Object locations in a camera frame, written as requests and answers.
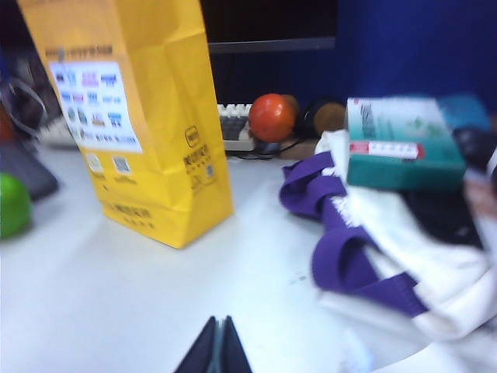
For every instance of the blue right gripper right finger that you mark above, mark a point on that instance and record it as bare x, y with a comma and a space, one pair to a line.
235, 349

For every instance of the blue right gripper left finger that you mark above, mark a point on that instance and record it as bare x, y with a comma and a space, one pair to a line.
204, 353

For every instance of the green apple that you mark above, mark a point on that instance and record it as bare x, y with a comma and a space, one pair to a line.
13, 206

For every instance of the yellow printed paper bag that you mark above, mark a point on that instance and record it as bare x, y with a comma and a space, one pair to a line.
155, 116

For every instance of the black computer mouse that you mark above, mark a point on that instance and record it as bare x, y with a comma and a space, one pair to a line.
268, 147

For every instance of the grey and white keyboard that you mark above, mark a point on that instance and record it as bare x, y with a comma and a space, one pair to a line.
233, 124

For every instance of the orange round fruit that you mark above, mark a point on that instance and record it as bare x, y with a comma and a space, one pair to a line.
272, 116

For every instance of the black notebook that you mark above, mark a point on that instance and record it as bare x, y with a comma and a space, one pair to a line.
442, 217

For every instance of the brown kiwi fruit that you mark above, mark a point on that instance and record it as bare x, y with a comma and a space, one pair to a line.
330, 118

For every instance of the green and white box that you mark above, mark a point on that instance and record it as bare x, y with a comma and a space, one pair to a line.
404, 155

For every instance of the black computer monitor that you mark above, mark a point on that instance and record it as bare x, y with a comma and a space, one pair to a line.
272, 23

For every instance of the blue office partition panel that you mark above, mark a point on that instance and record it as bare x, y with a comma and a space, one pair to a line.
407, 46

